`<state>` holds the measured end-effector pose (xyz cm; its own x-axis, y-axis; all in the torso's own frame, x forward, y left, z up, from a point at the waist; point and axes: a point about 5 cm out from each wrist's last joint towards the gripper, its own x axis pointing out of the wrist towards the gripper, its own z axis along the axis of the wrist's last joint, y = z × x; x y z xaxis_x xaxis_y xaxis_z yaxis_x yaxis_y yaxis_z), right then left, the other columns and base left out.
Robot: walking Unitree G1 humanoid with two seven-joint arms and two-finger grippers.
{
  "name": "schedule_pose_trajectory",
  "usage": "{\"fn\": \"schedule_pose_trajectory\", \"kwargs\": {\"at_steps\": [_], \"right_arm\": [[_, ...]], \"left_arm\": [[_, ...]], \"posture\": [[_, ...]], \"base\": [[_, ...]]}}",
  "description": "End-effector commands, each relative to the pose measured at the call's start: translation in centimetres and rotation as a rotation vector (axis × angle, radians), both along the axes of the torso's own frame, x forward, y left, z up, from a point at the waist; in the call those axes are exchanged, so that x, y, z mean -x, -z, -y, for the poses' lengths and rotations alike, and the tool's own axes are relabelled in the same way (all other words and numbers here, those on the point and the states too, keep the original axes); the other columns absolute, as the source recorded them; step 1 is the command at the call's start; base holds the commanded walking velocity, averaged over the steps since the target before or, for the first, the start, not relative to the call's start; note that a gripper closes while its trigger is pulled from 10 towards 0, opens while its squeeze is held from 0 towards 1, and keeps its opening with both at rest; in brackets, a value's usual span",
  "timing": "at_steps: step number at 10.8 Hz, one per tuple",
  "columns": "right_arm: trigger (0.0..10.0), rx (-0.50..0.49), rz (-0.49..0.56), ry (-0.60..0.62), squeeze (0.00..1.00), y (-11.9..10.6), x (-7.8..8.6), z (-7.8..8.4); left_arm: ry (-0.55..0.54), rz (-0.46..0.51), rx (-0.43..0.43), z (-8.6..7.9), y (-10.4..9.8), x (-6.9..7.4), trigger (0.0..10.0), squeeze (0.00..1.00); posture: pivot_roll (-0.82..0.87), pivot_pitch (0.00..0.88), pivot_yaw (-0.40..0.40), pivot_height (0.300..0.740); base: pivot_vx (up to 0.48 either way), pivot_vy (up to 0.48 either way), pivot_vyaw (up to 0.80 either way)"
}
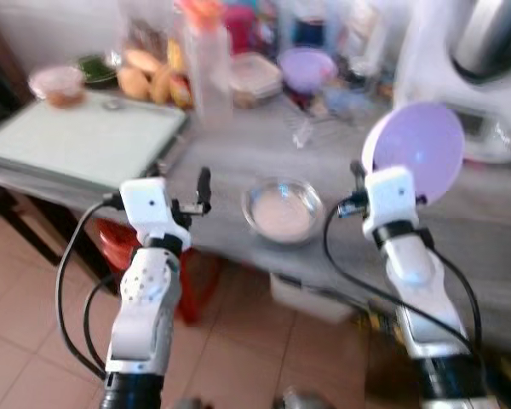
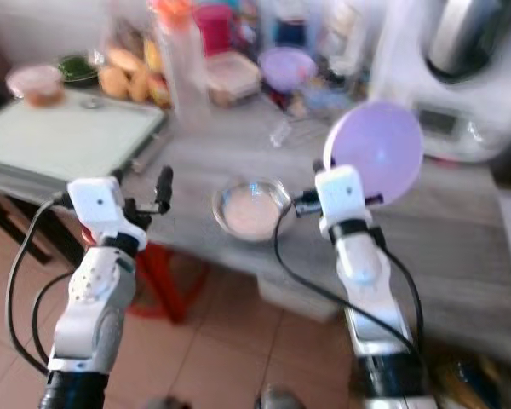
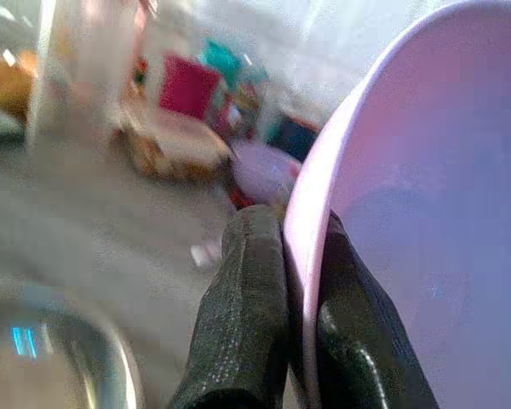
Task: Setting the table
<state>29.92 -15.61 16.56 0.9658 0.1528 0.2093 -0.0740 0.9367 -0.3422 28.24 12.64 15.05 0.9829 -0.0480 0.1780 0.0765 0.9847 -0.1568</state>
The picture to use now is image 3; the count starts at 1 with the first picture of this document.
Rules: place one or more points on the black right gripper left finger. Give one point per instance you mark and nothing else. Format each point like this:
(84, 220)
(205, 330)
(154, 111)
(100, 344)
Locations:
(238, 319)

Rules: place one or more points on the yellow mango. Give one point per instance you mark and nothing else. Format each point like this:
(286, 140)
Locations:
(8, 85)

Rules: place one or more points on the red plastic container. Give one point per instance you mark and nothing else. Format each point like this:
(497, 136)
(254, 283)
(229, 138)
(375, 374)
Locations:
(187, 89)

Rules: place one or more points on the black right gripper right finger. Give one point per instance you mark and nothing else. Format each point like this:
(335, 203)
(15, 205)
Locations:
(353, 341)

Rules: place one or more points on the clear bottle with orange cap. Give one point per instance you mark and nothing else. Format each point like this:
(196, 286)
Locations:
(81, 85)

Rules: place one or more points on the clear square food container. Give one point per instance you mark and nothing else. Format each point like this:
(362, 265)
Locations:
(170, 149)

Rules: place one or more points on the shallow steel bowl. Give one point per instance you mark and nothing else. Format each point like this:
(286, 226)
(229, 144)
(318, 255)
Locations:
(68, 375)

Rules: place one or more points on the purple plastic bowl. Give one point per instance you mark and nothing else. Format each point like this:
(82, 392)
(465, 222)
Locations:
(430, 170)

